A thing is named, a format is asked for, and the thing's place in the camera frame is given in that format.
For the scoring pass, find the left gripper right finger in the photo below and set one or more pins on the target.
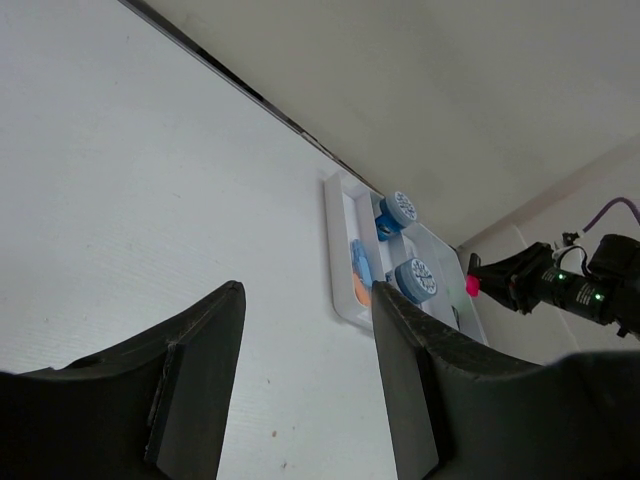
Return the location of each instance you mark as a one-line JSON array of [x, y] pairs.
[[458, 409]]

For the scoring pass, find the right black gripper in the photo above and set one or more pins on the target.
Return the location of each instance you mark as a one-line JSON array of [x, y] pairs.
[[607, 292]]

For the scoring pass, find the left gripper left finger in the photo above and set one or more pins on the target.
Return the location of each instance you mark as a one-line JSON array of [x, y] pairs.
[[154, 406]]

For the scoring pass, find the pink highlighter marker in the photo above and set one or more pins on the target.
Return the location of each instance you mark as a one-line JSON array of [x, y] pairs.
[[473, 284]]

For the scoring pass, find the blue putty jar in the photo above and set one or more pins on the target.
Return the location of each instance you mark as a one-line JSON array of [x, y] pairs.
[[397, 212], [414, 280]]

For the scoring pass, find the orange correction tape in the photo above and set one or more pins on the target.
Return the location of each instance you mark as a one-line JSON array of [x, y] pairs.
[[362, 291]]

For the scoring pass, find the blue correction tape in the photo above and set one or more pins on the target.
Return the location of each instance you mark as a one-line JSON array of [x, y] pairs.
[[360, 264]]

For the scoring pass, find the white plastic organizer tray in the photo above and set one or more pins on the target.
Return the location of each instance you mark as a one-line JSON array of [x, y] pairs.
[[351, 208]]

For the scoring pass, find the green highlighter marker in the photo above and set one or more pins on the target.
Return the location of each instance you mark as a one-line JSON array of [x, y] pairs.
[[454, 298]]

